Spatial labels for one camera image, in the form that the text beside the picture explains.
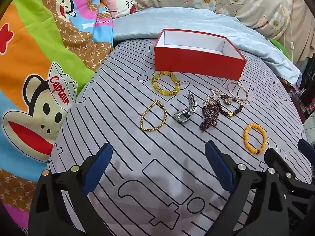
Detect cartoon monkey printed blanket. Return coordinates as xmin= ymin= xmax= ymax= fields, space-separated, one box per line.
xmin=0 ymin=0 xmax=115 ymax=231

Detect yellow large-bead bracelet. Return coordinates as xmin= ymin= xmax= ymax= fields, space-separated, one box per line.
xmin=151 ymin=71 xmax=182 ymax=97

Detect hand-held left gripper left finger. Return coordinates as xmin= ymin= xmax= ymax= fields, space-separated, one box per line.
xmin=29 ymin=142 xmax=114 ymax=236

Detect pink cat pillow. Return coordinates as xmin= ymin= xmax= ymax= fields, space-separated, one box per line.
xmin=97 ymin=0 xmax=139 ymax=19

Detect light blue blanket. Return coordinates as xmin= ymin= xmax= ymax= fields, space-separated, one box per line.
xmin=112 ymin=6 xmax=302 ymax=86

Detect silver charm bracelet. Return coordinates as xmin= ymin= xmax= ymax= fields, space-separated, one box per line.
xmin=202 ymin=87 xmax=222 ymax=109

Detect brown bead bracelet gold charms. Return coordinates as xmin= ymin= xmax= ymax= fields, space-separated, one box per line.
xmin=219 ymin=94 xmax=244 ymax=118

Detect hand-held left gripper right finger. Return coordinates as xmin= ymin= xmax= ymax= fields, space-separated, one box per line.
xmin=204 ymin=140 xmax=291 ymax=236

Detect green plush item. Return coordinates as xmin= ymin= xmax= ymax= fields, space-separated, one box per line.
xmin=269 ymin=38 xmax=292 ymax=62

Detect silver metal link bracelet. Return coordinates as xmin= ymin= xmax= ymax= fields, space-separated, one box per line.
xmin=173 ymin=92 xmax=198 ymax=123

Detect rose gold bangle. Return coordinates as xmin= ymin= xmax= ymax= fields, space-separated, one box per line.
xmin=227 ymin=81 xmax=249 ymax=102

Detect gold small-bead bracelet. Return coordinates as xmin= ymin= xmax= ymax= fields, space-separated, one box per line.
xmin=140 ymin=100 xmax=168 ymax=132

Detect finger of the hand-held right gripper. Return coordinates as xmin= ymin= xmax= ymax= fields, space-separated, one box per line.
xmin=297 ymin=139 xmax=315 ymax=158
xmin=264 ymin=148 xmax=315 ymax=236

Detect beige hanging cloth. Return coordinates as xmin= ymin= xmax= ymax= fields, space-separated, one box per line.
xmin=278 ymin=0 xmax=315 ymax=63

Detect dark purple bead necklace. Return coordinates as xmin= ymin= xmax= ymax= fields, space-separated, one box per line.
xmin=199 ymin=101 xmax=223 ymax=131

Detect red cardboard box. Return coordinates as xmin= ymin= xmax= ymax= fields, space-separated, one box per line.
xmin=154 ymin=29 xmax=247 ymax=81

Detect orange bead bracelet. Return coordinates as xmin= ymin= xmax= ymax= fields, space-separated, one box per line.
xmin=243 ymin=123 xmax=267 ymax=155

